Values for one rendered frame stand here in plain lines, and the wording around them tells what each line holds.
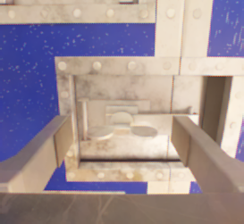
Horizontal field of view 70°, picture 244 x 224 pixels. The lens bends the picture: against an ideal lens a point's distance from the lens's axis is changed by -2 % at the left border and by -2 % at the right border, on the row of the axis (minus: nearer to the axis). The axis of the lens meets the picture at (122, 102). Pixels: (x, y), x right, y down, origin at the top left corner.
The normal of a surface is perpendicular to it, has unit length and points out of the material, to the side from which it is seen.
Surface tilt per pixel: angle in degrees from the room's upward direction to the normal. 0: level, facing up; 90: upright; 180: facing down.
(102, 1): 90
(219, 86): 90
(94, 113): 90
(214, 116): 90
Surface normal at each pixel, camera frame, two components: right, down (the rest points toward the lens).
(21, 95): 0.00, 0.26
